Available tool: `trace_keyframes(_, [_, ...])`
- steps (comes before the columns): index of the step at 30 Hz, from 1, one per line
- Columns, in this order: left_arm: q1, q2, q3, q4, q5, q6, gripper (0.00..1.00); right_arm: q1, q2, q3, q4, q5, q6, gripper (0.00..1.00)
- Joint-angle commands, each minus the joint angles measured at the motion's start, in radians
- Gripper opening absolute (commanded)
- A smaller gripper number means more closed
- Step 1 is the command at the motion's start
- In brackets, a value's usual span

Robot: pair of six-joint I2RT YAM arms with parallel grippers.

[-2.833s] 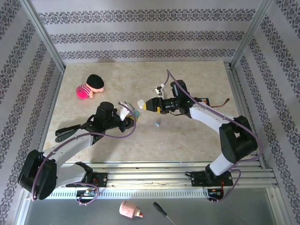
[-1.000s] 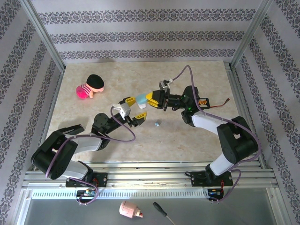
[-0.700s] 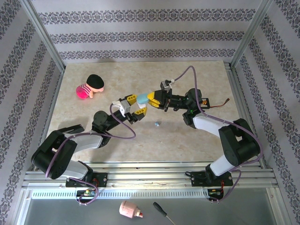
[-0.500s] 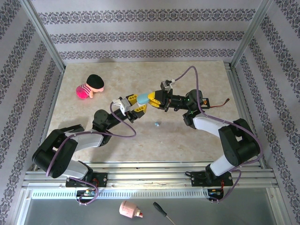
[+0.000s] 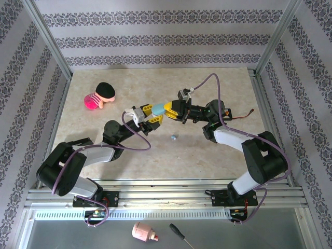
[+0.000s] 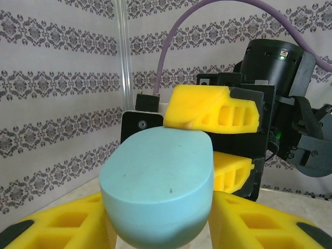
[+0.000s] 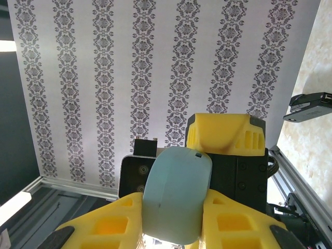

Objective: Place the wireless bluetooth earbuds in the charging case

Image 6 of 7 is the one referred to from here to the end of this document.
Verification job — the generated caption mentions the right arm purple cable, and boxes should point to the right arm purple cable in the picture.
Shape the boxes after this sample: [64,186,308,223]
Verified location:
[135,0,332,113]

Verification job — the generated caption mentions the light blue foam block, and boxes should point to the light blue foam block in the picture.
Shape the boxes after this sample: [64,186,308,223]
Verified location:
[99,127,215,249]

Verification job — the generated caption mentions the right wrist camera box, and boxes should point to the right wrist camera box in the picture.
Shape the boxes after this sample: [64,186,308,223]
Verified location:
[120,102,172,146]

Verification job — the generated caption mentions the aluminium frame post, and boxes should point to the aluminium frame post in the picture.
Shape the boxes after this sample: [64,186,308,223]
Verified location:
[114,0,133,112]

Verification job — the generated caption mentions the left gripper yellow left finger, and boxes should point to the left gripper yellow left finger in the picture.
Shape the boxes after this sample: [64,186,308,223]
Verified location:
[0,191,117,249]

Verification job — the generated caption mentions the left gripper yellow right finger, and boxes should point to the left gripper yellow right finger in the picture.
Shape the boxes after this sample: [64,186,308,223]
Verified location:
[207,190,332,249]

